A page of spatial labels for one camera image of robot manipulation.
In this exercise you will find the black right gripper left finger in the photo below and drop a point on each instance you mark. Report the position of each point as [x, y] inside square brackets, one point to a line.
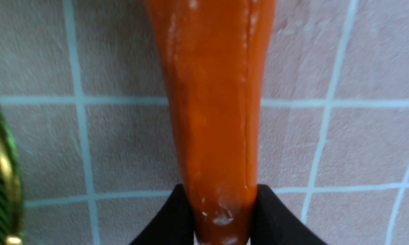
[172, 225]

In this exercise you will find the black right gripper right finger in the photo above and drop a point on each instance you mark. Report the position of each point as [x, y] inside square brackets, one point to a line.
[274, 224]

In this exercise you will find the orange toy carrot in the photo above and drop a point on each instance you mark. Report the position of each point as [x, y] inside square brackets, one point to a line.
[212, 54]

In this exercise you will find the green ribbed plastic plate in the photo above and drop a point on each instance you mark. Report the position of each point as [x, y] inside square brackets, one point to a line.
[11, 195]

